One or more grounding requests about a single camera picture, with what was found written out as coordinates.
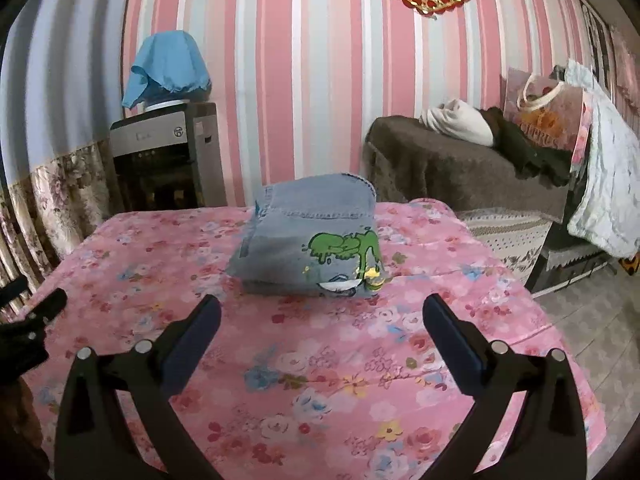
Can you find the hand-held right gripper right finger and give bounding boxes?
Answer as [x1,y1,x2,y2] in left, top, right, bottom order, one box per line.
[422,294,588,480]

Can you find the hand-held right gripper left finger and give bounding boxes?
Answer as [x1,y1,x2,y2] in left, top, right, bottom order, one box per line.
[54,294,223,480]

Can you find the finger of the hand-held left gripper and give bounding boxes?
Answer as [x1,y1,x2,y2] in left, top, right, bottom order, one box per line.
[22,287,68,326]
[0,276,30,311]

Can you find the denim jeans green print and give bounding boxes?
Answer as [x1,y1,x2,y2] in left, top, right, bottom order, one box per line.
[225,172,393,297]

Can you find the dark clothes pile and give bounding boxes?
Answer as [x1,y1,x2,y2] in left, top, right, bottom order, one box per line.
[482,106,573,188]

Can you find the floral curtain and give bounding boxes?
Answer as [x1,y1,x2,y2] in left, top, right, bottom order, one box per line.
[0,137,123,311]

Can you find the white lace furniture cover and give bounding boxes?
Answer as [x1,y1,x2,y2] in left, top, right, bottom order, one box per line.
[457,210,558,286]

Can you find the pink floral bed sheet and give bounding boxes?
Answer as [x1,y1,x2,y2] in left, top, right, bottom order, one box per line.
[20,199,608,480]

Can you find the dark cabinet with lace trim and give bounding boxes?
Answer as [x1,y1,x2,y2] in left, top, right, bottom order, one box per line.
[530,230,613,296]

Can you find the brown blanket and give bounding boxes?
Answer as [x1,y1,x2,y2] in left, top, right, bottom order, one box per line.
[364,116,571,223]

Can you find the silver water dispenser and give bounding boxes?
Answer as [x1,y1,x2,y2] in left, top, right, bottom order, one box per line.
[110,101,226,211]

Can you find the white quilt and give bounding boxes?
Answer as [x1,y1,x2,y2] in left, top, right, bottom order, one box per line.
[565,58,640,258]

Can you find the white bundled cloth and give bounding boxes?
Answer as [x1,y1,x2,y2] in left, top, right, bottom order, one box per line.
[419,99,496,148]

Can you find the pink paper shopping bag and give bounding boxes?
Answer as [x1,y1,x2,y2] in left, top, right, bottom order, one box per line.
[501,66,593,153]

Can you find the blue cloth cover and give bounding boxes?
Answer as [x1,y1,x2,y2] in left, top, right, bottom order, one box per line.
[121,30,212,110]

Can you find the wall poster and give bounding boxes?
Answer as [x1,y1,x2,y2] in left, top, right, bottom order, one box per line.
[577,0,613,96]

